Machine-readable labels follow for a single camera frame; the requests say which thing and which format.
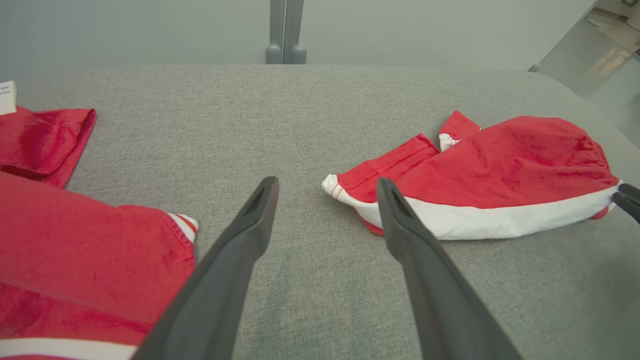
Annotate grey partition post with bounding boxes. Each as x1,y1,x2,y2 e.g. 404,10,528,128
265,0,286,65
283,0,308,65

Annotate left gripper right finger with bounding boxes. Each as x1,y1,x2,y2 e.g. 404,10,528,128
376,177,523,360

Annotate red white basketball jersey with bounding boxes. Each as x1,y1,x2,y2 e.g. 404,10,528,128
0,81,199,360

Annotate red white shorts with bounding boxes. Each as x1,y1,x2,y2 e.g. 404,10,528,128
321,110,623,241

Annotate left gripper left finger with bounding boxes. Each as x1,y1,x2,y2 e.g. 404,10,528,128
132,176,280,360

